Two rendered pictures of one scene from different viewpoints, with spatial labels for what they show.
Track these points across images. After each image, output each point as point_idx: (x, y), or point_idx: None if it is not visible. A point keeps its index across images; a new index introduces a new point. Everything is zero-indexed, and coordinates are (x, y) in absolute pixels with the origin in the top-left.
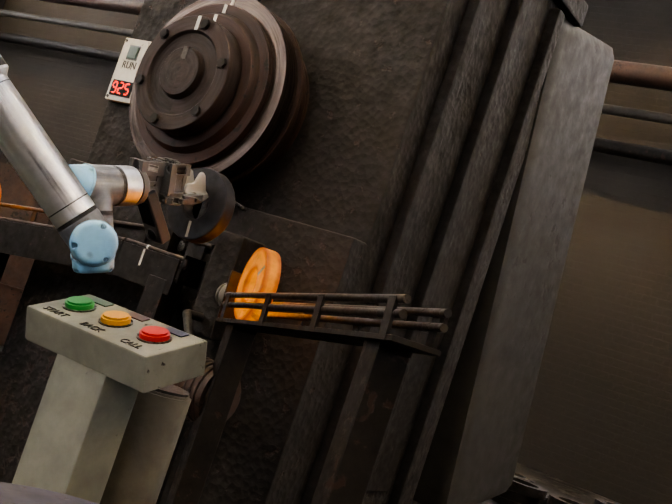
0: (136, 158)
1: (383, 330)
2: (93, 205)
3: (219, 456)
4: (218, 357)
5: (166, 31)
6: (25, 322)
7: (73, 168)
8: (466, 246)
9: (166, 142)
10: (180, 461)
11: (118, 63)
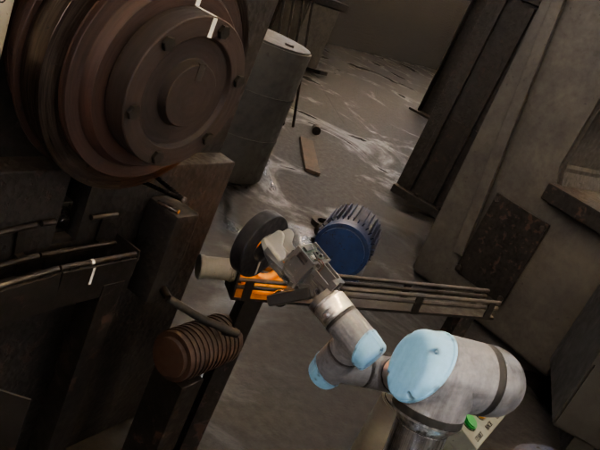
0: (336, 281)
1: (487, 316)
2: None
3: (128, 346)
4: (244, 321)
5: (175, 43)
6: None
7: (385, 346)
8: None
9: (137, 163)
10: (209, 387)
11: None
